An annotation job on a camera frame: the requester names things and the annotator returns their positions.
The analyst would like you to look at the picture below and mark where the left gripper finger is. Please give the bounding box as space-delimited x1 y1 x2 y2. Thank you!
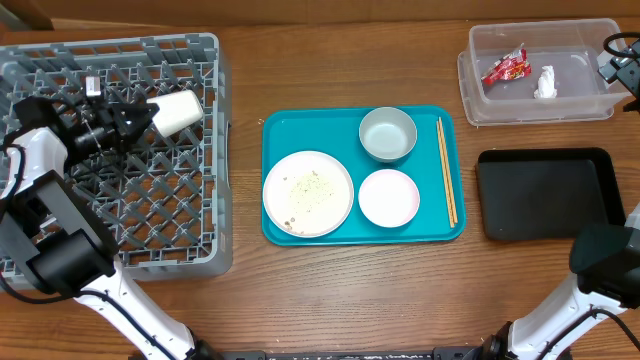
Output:
111 103 159 120
116 118 152 149

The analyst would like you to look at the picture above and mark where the white cup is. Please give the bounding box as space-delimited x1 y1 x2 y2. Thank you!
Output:
146 90 204 137

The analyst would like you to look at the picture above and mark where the white tissue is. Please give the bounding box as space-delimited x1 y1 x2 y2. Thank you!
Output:
533 65 558 99

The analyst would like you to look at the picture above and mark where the red snack wrapper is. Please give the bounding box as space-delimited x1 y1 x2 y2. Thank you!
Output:
481 44 532 86

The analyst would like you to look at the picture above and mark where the small pink bowl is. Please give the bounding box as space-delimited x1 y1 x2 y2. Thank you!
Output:
358 169 420 228

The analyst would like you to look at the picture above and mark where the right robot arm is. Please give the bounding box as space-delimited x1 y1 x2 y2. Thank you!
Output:
466 147 639 360

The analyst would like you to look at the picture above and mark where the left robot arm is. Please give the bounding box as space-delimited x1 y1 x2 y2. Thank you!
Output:
1 96 220 359

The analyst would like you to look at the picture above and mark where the grey plastic dish rack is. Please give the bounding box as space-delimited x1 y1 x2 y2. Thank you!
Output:
1 33 232 281

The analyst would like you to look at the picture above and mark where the clear plastic bin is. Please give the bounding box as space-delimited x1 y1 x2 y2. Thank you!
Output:
457 18 630 126

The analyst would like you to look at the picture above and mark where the black plastic tray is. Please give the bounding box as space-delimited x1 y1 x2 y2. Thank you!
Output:
476 147 626 242

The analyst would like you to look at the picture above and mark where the large white plate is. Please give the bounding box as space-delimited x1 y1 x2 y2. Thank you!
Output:
262 151 355 238

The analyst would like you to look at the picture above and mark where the left wooden chopstick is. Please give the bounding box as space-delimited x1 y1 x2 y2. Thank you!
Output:
436 118 456 228

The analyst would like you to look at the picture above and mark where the wooden chopstick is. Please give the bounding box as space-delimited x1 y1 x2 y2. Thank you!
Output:
442 121 458 226
436 118 456 228

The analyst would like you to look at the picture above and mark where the teal serving tray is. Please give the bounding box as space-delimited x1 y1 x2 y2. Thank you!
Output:
262 105 466 246

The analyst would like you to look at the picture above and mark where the right wooden chopstick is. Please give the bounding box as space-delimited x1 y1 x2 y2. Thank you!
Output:
442 121 458 226

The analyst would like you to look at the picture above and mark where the grey bowl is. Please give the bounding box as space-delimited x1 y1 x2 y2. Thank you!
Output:
359 107 418 163

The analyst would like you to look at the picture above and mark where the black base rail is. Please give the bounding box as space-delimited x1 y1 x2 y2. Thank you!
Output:
221 346 482 360

